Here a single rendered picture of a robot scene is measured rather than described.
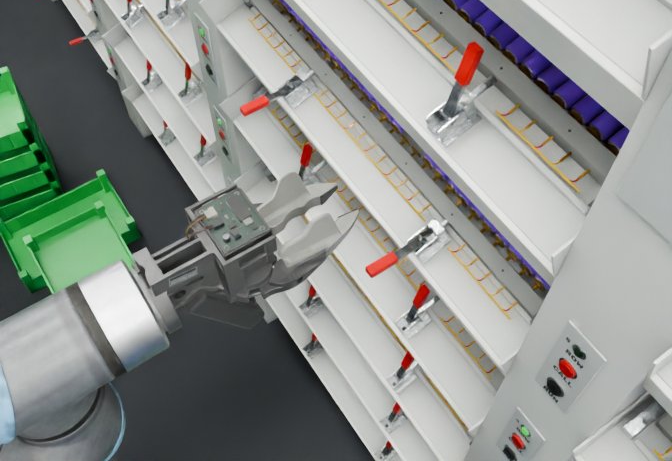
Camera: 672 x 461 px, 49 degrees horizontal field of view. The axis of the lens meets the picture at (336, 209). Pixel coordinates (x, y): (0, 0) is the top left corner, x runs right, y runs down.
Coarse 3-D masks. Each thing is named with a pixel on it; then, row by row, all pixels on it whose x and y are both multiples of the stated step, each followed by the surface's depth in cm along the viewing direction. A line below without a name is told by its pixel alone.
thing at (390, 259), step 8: (416, 240) 79; (424, 240) 79; (400, 248) 79; (408, 248) 79; (416, 248) 79; (384, 256) 78; (392, 256) 78; (400, 256) 78; (376, 264) 77; (384, 264) 77; (392, 264) 78; (368, 272) 77; (376, 272) 77
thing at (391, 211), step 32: (224, 0) 99; (224, 32) 101; (256, 32) 99; (256, 64) 97; (320, 128) 91; (352, 128) 89; (352, 160) 88; (416, 160) 85; (352, 192) 91; (384, 192) 85; (448, 192) 83; (384, 224) 83; (416, 224) 82; (480, 224) 80; (416, 256) 81; (448, 256) 80; (448, 288) 79; (480, 288) 78; (544, 288) 76; (480, 320) 76; (512, 320) 75; (512, 352) 74
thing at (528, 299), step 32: (256, 0) 98; (288, 32) 95; (288, 64) 94; (320, 64) 91; (320, 96) 91; (352, 96) 88; (384, 128) 85; (416, 192) 82; (480, 256) 76; (512, 288) 74
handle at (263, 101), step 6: (288, 84) 91; (282, 90) 91; (288, 90) 91; (264, 96) 90; (270, 96) 91; (276, 96) 91; (282, 96) 91; (252, 102) 90; (258, 102) 90; (264, 102) 90; (240, 108) 90; (246, 108) 89; (252, 108) 89; (258, 108) 90; (246, 114) 90
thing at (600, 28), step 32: (480, 0) 51; (512, 0) 47; (544, 0) 45; (576, 0) 44; (608, 0) 43; (640, 0) 43; (544, 32) 46; (576, 32) 43; (608, 32) 43; (640, 32) 42; (576, 64) 45; (608, 64) 42; (640, 64) 41; (608, 96) 44; (640, 96) 41
